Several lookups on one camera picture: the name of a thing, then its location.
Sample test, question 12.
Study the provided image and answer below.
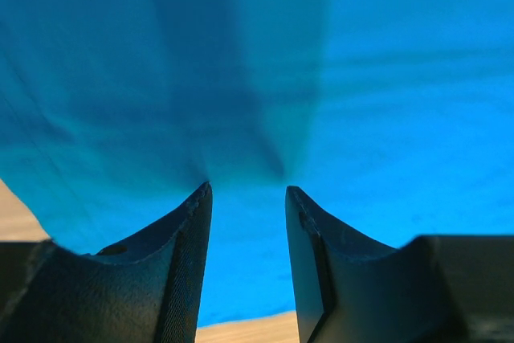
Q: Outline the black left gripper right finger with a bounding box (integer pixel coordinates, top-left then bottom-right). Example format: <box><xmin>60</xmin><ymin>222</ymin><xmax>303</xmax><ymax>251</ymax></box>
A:
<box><xmin>285</xmin><ymin>186</ymin><xmax>513</xmax><ymax>342</ymax></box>

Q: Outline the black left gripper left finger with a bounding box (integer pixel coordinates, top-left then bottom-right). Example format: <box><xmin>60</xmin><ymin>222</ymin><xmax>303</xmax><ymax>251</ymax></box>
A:
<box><xmin>1</xmin><ymin>183</ymin><xmax>213</xmax><ymax>343</ymax></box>

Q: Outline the blue t shirt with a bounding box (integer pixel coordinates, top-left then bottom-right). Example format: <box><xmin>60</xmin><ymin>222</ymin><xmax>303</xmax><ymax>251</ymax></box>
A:
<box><xmin>1</xmin><ymin>0</ymin><xmax>513</xmax><ymax>325</ymax></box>

